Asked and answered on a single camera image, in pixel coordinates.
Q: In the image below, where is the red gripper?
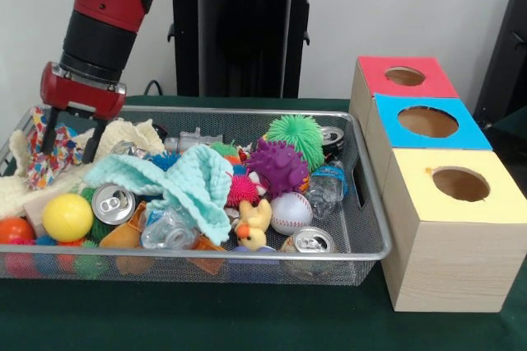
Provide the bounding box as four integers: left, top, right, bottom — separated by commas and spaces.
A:
40, 61, 128, 165

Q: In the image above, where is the large colourful patterned cloth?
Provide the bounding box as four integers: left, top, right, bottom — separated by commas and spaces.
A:
25, 105, 92, 191

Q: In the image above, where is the silver mesh bin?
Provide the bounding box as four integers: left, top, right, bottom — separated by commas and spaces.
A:
0, 102, 393, 286

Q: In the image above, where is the wooden three-hole box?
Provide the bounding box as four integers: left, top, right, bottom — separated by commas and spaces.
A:
348, 55, 527, 313

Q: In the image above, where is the cream knitted cloth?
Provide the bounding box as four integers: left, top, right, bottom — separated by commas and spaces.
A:
0, 117, 166, 220

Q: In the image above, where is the silver drink can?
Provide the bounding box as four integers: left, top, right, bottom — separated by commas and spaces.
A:
282, 226, 337, 254
91, 183, 137, 227

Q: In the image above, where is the yellow ball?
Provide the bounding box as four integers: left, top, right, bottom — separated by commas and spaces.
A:
41, 193, 95, 244

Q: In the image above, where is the mint knitted cloth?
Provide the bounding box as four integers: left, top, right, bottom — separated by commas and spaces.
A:
83, 144, 234, 245

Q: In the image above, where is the yellow plush duck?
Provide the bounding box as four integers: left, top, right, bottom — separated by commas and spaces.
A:
234, 199, 273, 252

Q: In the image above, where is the purple spiky toy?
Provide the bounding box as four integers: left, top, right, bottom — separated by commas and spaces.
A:
246, 139, 310, 199

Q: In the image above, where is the green spiky ball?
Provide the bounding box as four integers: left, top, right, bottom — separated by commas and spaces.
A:
266, 114, 326, 173

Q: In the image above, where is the dark green table cloth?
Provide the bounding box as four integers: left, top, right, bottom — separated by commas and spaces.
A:
0, 95, 527, 351

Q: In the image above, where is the white baseball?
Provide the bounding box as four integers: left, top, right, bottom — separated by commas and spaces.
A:
270, 192, 315, 236

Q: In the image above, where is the black panel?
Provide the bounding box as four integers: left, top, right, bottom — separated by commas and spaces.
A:
473, 0, 527, 121

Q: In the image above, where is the black cable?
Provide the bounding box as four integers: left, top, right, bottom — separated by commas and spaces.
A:
143, 79, 165, 97

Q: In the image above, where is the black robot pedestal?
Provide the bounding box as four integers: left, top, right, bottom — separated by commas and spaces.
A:
159, 0, 330, 99

